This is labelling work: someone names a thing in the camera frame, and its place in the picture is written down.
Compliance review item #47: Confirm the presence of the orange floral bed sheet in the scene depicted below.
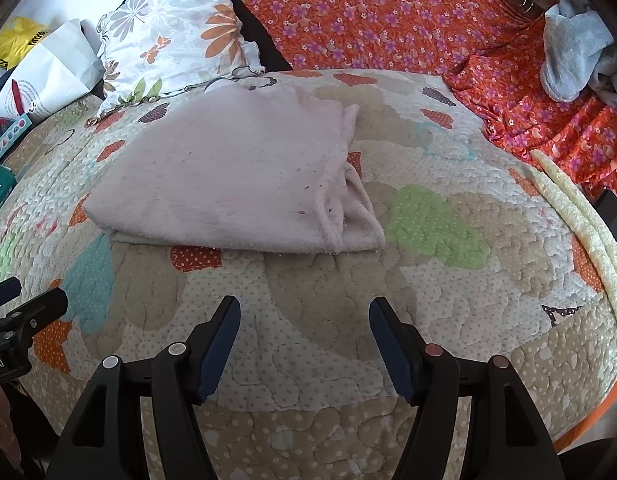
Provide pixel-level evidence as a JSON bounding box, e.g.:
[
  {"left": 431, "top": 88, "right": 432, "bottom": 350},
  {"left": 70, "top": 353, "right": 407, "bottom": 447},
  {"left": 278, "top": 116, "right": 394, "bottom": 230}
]
[{"left": 236, "top": 0, "right": 617, "bottom": 201}]

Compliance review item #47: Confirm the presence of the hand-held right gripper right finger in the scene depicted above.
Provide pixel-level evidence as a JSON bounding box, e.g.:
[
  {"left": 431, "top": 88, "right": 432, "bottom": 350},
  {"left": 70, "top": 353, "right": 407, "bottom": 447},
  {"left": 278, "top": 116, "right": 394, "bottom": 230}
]
[{"left": 369, "top": 296, "right": 559, "bottom": 480}]

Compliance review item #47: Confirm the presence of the black flat object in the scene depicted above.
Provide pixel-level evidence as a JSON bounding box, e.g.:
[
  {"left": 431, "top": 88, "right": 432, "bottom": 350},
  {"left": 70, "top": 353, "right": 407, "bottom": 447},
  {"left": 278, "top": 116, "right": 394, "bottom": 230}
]
[{"left": 593, "top": 187, "right": 617, "bottom": 237}]

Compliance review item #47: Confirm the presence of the heart patterned quilt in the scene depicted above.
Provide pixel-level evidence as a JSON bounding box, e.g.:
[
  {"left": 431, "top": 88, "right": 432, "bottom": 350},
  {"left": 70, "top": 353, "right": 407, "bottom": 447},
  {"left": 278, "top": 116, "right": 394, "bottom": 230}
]
[{"left": 0, "top": 67, "right": 617, "bottom": 480}]

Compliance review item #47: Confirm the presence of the white paper bag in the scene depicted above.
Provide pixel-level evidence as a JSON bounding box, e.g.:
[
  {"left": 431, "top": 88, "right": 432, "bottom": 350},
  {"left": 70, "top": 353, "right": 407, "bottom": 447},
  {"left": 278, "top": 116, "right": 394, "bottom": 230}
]
[{"left": 0, "top": 18, "right": 105, "bottom": 122}]

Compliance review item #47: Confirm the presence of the pale pink garment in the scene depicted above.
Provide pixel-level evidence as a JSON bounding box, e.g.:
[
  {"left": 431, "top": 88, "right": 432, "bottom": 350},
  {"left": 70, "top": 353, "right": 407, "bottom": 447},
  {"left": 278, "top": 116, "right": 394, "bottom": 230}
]
[{"left": 82, "top": 82, "right": 388, "bottom": 254}]

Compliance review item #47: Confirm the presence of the blue card with round dots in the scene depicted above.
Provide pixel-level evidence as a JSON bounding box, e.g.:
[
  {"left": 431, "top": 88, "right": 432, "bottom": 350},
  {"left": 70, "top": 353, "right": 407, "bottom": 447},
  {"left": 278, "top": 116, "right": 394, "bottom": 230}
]
[{"left": 0, "top": 112, "right": 35, "bottom": 164}]

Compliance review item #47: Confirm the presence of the yellow plastic bag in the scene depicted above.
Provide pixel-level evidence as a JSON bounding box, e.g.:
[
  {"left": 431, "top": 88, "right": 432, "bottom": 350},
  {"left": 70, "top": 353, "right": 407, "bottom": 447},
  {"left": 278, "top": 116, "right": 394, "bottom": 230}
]
[{"left": 0, "top": 16, "right": 52, "bottom": 69}]

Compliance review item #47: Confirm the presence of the black cloth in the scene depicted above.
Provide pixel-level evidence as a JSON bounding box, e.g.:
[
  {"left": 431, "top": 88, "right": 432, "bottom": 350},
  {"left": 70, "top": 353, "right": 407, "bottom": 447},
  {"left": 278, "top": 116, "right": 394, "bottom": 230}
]
[{"left": 230, "top": 0, "right": 295, "bottom": 72}]

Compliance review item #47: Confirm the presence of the white floral pillow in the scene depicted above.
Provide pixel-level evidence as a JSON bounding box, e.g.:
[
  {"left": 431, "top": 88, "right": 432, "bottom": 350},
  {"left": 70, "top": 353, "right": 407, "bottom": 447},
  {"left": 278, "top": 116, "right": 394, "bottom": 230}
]
[{"left": 91, "top": 0, "right": 265, "bottom": 118}]

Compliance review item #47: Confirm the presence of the person's left forearm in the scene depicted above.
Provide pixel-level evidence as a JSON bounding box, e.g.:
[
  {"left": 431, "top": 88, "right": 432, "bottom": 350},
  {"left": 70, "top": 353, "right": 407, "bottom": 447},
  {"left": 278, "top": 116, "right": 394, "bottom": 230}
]
[{"left": 0, "top": 382, "right": 56, "bottom": 480}]

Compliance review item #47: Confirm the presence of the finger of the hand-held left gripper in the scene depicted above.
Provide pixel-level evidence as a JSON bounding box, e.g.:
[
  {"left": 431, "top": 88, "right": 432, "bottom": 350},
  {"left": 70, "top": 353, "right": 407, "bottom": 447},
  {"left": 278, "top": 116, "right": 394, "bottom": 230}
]
[
  {"left": 0, "top": 276, "right": 22, "bottom": 314},
  {"left": 2, "top": 287, "right": 70, "bottom": 335}
]

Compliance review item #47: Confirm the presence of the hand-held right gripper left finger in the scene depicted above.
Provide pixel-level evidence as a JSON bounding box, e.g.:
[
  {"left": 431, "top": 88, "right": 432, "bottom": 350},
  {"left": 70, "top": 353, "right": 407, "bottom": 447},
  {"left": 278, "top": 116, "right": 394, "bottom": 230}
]
[{"left": 46, "top": 295, "right": 242, "bottom": 480}]

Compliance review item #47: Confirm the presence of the grey towel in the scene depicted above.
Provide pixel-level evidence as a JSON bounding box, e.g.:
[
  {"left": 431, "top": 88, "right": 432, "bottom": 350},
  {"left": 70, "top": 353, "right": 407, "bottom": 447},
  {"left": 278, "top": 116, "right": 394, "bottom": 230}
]
[{"left": 540, "top": 4, "right": 617, "bottom": 104}]

